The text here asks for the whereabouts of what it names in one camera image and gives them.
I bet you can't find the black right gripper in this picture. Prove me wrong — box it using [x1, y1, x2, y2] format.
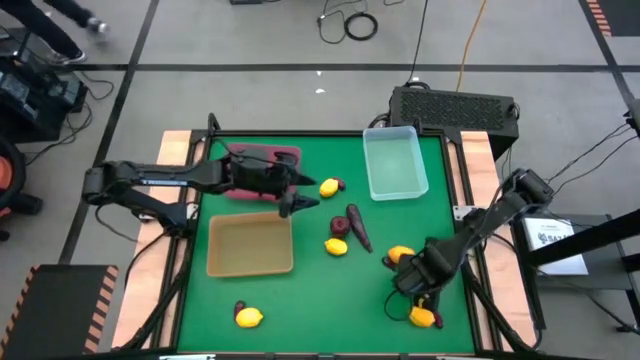
[392, 239, 454, 312]

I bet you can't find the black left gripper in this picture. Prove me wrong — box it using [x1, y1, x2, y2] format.
[228, 148, 322, 220]

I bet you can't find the orange fruit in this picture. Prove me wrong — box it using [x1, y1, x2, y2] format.
[387, 244, 416, 265]

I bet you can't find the dark purple eggplant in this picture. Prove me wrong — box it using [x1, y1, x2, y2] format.
[345, 203, 374, 254]

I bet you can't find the yellow lemon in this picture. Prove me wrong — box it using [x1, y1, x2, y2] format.
[323, 237, 349, 257]
[408, 305, 437, 329]
[318, 177, 340, 199]
[234, 306, 265, 329]

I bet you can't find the pink plastic bin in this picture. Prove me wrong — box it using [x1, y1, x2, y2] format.
[223, 143, 304, 203]

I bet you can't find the dark red apple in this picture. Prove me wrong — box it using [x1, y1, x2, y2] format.
[329, 215, 352, 239]

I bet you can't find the orange plastic bin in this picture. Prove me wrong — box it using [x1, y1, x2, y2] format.
[206, 211, 295, 279]

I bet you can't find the wooden table side board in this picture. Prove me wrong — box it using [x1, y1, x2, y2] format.
[447, 130, 536, 351]
[110, 129, 201, 351]

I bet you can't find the clear plastic bin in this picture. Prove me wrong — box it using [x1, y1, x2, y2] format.
[362, 125, 430, 202]

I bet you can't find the white printed label box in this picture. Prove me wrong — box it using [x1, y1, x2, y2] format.
[522, 215, 590, 277]

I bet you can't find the black computer case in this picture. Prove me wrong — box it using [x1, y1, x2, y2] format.
[388, 85, 520, 160]

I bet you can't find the black metal stand beam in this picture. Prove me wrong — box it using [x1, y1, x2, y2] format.
[524, 207, 640, 269]

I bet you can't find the black mat with orange stripes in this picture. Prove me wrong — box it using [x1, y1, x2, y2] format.
[0, 263, 120, 360]
[584, 0, 640, 37]

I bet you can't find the black electronics cart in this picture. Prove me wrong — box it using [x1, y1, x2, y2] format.
[0, 29, 89, 144]

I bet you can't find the black and orange machine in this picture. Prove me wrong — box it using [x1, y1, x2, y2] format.
[0, 137, 44, 241]

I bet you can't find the person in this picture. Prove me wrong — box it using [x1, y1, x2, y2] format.
[0, 0, 111, 66]

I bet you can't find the coiled black cable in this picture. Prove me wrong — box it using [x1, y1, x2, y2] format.
[343, 11, 379, 42]

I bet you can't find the black floor cable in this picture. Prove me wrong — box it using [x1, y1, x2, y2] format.
[407, 0, 430, 86]

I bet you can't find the yellow floor cable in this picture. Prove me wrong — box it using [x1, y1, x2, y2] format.
[454, 0, 489, 94]

